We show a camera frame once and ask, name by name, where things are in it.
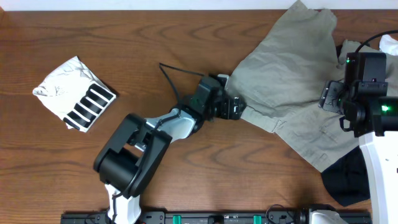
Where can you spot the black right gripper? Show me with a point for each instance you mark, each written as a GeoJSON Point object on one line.
{"type": "Point", "coordinates": [333, 90]}

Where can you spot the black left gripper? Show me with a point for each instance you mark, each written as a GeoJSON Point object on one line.
{"type": "Point", "coordinates": [236, 107]}

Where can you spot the khaki green shorts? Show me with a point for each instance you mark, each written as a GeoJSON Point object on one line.
{"type": "Point", "coordinates": [282, 81]}

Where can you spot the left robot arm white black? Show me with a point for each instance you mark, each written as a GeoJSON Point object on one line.
{"type": "Point", "coordinates": [130, 158]}

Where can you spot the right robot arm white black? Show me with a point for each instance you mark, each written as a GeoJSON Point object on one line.
{"type": "Point", "coordinates": [362, 100]}

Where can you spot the white garment at right edge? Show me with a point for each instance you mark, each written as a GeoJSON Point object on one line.
{"type": "Point", "coordinates": [388, 45]}

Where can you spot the black garment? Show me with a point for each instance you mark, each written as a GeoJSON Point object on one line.
{"type": "Point", "coordinates": [347, 179]}

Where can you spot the white shirt with black stripes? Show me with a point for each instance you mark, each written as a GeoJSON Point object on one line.
{"type": "Point", "coordinates": [74, 94]}

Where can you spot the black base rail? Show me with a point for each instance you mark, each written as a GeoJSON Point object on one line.
{"type": "Point", "coordinates": [277, 214]}

